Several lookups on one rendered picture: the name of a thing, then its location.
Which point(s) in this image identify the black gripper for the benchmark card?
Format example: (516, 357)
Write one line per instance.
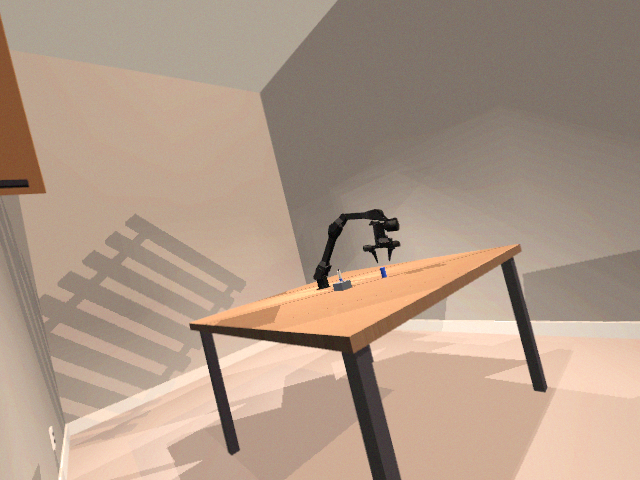
(371, 249)

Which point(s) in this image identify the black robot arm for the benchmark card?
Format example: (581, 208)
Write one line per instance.
(335, 230)

